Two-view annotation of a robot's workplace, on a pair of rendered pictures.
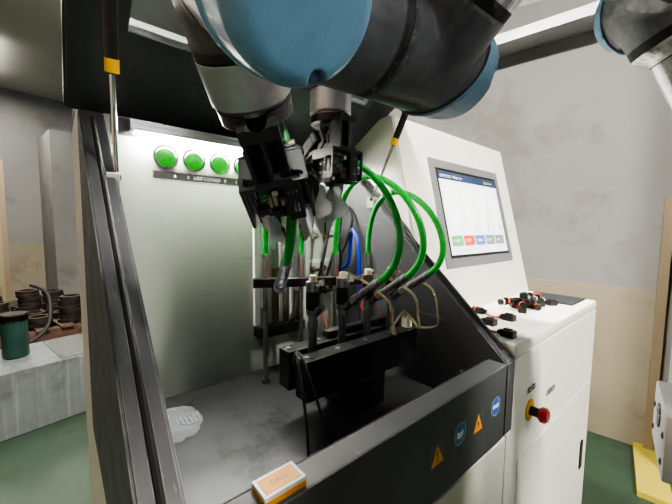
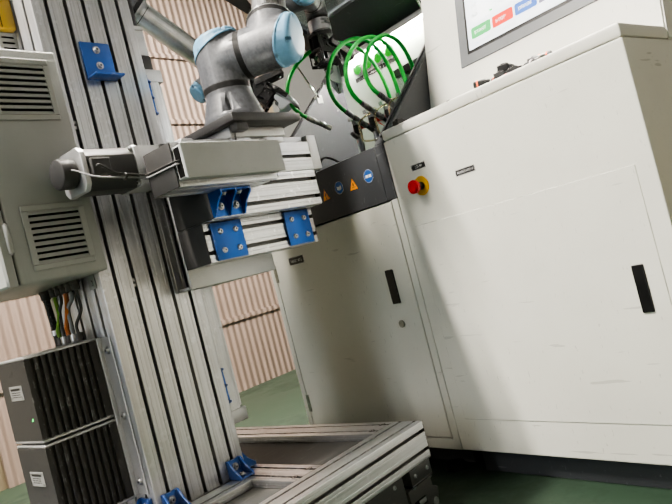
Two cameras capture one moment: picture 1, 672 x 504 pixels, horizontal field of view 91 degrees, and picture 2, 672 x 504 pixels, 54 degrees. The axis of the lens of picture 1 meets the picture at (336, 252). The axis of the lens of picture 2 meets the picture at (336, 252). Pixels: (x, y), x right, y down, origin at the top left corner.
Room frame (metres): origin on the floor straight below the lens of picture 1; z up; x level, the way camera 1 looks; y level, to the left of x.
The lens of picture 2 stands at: (0.50, -2.21, 0.66)
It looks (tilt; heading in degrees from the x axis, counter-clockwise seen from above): 1 degrees up; 91
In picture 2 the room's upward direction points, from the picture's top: 14 degrees counter-clockwise
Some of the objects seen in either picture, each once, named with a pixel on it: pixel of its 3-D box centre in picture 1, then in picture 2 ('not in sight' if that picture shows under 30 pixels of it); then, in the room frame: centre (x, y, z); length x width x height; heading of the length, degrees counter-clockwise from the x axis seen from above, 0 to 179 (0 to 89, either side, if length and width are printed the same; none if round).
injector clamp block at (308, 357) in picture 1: (354, 367); not in sight; (0.73, -0.05, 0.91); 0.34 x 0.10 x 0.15; 130
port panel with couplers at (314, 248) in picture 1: (325, 234); not in sight; (1.01, 0.03, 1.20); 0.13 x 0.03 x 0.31; 130
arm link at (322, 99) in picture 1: (331, 107); (320, 27); (0.62, 0.01, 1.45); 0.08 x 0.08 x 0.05
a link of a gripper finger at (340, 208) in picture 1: (336, 210); (335, 78); (0.62, 0.00, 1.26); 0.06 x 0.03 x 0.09; 40
